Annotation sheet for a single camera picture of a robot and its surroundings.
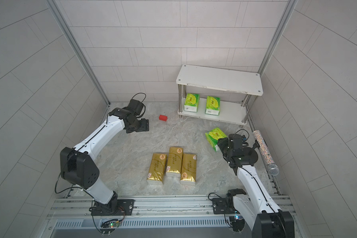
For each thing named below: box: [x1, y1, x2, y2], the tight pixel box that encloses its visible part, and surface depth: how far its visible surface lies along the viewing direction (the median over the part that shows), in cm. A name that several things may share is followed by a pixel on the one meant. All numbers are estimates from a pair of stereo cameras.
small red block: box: [158, 114, 169, 122], surface depth 109 cm
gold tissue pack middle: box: [165, 146, 184, 179], surface depth 82 cm
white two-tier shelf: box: [175, 64, 264, 126], surface depth 93 cm
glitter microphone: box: [252, 129, 280, 177], surface depth 69 cm
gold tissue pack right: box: [179, 153, 198, 186], surface depth 79 cm
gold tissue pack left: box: [146, 152, 169, 185], surface depth 79 cm
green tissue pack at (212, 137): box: [205, 127, 228, 153], surface depth 86 cm
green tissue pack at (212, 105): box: [204, 95, 221, 116], surface depth 101 cm
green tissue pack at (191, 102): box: [183, 93, 200, 113], surface depth 104 cm
